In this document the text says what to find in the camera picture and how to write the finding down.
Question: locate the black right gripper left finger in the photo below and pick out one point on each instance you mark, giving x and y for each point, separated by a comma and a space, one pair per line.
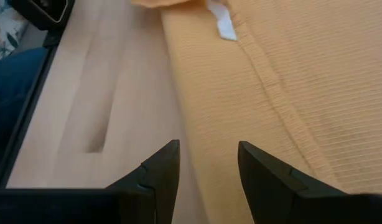
163, 174

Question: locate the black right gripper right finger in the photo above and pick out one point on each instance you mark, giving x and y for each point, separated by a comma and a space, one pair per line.
265, 183

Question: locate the orange waffle weave towel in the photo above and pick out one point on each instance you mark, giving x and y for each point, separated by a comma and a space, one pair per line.
272, 109

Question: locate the white towel label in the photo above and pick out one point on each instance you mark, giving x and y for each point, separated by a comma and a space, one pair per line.
225, 25

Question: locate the person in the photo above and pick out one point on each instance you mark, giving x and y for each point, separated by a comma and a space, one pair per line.
7, 93

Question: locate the floral patterned fabric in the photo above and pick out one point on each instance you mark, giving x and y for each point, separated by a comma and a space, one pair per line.
4, 31

